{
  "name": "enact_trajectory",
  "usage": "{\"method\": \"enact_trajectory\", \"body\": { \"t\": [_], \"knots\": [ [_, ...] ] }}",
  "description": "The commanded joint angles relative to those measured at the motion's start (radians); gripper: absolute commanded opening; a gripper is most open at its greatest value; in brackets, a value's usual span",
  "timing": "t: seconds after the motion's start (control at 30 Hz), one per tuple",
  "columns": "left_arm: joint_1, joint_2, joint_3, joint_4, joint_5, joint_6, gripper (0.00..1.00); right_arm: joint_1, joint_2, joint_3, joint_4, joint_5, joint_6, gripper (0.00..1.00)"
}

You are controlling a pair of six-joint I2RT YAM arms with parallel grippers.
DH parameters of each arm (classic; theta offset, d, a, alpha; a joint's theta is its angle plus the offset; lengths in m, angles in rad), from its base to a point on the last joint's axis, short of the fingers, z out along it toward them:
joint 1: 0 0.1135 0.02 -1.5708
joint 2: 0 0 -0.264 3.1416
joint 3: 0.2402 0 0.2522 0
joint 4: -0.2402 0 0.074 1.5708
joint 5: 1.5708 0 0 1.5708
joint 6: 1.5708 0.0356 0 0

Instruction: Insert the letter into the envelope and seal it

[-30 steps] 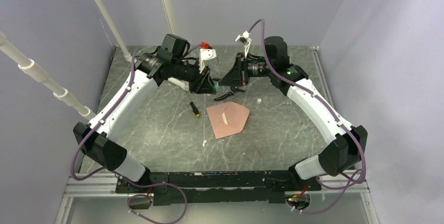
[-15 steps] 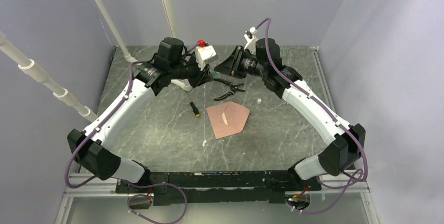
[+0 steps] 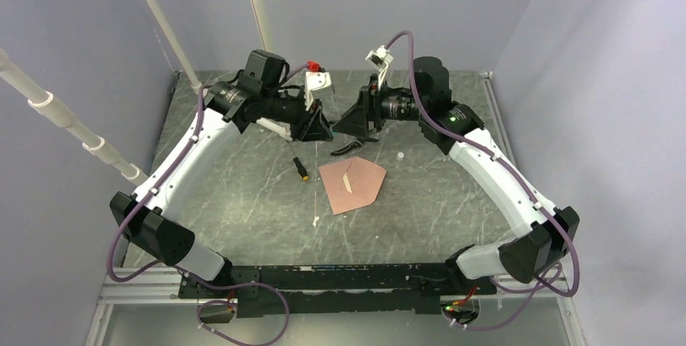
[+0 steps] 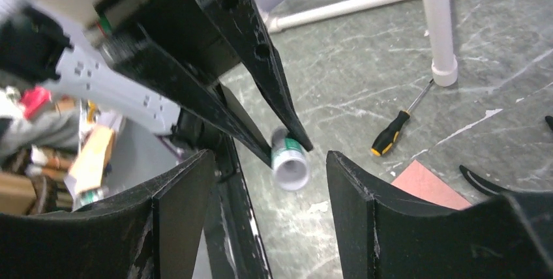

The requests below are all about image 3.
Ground white pvc pipe frame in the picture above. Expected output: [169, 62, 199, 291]
[1, 0, 270, 186]

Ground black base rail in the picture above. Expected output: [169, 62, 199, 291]
[178, 263, 496, 319]

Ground black handled pliers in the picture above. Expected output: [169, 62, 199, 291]
[330, 119, 381, 157]

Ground cream lined letter paper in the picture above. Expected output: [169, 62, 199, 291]
[342, 173, 353, 193]

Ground aluminium extrusion frame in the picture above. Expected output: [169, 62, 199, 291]
[86, 268, 586, 345]

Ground pink paper envelope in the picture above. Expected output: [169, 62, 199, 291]
[319, 157, 387, 215]

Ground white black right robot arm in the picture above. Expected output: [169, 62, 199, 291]
[332, 52, 580, 293]

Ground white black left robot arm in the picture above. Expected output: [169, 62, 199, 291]
[110, 49, 333, 297]

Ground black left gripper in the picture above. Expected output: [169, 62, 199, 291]
[262, 89, 333, 143]

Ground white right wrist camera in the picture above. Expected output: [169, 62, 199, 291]
[365, 45, 393, 90]

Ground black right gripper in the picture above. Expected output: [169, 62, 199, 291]
[332, 74, 427, 138]

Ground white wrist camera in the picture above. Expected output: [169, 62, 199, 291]
[304, 61, 333, 110]
[365, 45, 393, 90]

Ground black yellow screwdriver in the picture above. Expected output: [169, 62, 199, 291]
[287, 141, 309, 181]

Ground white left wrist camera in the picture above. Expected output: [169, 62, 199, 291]
[304, 61, 333, 110]

